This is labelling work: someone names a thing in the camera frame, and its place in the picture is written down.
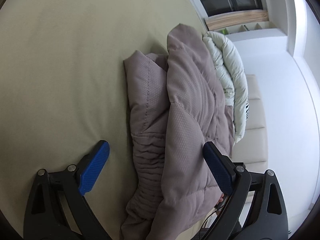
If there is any black cable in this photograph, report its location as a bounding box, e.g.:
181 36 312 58
198 197 230 240

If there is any zebra pattern pillow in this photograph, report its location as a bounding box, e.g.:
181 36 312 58
245 100 249 120

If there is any white wall shelf niche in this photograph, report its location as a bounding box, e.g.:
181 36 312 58
217 21 275 35

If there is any beige padded headboard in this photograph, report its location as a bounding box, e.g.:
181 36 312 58
232 75 268 173

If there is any beige bed sheet mattress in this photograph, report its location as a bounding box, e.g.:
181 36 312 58
1 0 204 239

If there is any person's right hand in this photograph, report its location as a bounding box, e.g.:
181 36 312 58
217 193 225 205

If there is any white folded duvet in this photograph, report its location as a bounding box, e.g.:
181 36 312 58
202 31 249 143

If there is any mauve puffer coat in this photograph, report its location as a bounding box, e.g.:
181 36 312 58
121 24 234 239

